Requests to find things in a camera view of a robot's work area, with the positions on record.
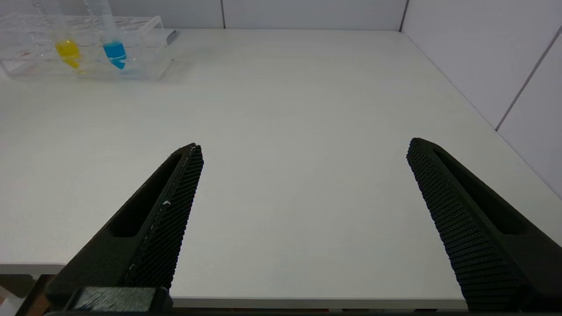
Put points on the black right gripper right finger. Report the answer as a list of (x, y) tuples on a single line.
[(478, 237)]

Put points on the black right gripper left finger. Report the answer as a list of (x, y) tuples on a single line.
[(149, 237)]

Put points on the clear acrylic test tube rack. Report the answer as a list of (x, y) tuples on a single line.
[(145, 52)]

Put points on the test tube with blue pigment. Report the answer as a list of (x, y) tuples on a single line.
[(115, 52)]

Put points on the test tube with yellow pigment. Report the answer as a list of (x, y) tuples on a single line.
[(67, 52)]

